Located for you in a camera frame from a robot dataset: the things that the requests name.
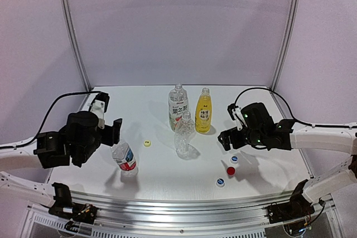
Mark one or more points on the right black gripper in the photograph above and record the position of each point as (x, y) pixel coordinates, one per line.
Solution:
(232, 136)

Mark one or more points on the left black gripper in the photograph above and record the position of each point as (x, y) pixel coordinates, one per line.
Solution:
(116, 131)

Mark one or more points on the blue white bottle cap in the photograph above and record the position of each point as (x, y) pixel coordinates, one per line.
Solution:
(234, 159)
(220, 182)

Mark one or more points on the red label water bottle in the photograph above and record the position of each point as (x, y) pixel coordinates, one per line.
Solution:
(124, 157)

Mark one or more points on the red bottle cap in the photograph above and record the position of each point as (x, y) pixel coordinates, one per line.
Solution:
(230, 171)

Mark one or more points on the yellow bottle cap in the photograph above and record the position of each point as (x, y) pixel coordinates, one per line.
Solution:
(147, 143)

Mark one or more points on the yellow drink bottle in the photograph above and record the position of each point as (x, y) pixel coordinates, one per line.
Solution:
(203, 112)

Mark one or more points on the clear plastic bottle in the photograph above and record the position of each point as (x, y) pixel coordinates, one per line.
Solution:
(185, 129)

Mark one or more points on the fruit tea bottle white label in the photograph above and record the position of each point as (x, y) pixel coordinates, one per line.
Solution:
(178, 103)

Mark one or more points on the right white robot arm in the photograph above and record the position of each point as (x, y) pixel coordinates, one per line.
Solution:
(256, 128)

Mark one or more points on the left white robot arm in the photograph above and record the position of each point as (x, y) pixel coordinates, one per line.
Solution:
(73, 144)

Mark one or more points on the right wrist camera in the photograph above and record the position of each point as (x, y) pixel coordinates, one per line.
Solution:
(234, 114)

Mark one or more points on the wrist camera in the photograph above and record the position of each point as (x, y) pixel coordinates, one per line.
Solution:
(234, 114)
(99, 106)

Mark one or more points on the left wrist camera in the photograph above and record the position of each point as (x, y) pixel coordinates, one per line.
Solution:
(99, 106)

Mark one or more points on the front aluminium rail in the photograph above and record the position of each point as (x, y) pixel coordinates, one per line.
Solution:
(240, 217)

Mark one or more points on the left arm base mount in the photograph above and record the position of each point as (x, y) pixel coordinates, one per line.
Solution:
(75, 213)

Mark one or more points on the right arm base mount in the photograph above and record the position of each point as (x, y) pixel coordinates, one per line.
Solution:
(295, 214)

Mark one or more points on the left aluminium frame post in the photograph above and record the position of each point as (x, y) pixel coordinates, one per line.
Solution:
(74, 44)

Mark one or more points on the aluminium frame post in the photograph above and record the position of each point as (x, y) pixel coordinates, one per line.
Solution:
(74, 44)
(292, 11)

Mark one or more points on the right aluminium frame post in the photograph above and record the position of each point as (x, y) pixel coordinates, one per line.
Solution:
(292, 11)

